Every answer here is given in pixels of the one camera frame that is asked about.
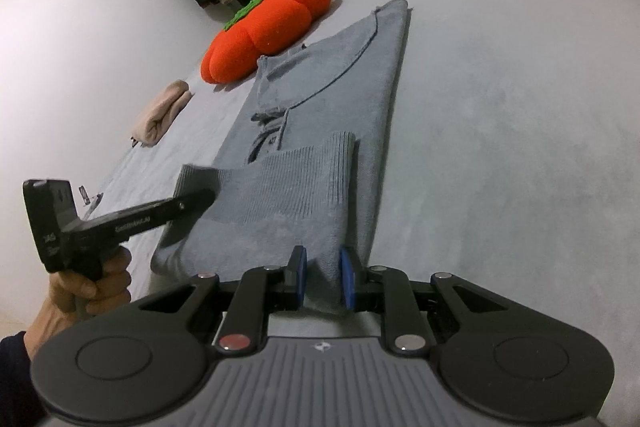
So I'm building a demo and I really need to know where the orange pumpkin cushion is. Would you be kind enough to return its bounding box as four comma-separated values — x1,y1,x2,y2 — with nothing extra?
201,0,333,84

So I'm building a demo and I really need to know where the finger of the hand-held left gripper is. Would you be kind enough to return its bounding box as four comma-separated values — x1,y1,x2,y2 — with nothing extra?
164,188,217,223

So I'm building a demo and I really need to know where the person's left hand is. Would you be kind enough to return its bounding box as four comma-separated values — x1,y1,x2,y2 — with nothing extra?
24,248,133,359

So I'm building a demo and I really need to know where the grey knit sweater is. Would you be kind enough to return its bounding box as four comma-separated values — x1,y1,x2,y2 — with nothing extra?
150,0,413,315

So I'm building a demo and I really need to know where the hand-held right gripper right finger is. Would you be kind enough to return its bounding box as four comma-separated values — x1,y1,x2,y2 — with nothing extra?
339,246,517,355

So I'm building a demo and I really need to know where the beige folded cloth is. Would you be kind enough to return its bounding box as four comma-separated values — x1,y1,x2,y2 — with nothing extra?
131,79,193,148

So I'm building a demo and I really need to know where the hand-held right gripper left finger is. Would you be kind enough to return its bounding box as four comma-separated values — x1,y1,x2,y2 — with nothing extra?
134,245,308,355

